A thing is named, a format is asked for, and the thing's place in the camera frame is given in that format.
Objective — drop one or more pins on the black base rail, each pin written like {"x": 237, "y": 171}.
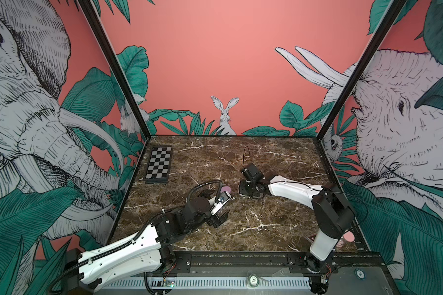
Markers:
{"x": 190, "y": 262}

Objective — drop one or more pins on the black white checkerboard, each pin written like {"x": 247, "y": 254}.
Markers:
{"x": 159, "y": 165}

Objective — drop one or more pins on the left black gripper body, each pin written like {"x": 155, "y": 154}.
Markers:
{"x": 216, "y": 219}

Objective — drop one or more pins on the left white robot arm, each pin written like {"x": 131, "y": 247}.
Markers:
{"x": 149, "y": 250}

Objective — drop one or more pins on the pink open round case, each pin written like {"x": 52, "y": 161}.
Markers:
{"x": 347, "y": 237}

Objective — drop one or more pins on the white slotted cable duct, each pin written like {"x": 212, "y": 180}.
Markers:
{"x": 227, "y": 283}

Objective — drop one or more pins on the purple earbuds charging case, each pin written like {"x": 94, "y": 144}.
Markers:
{"x": 226, "y": 189}

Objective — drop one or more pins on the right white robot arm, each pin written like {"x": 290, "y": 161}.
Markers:
{"x": 334, "y": 213}

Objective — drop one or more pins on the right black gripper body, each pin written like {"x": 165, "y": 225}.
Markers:
{"x": 248, "y": 188}

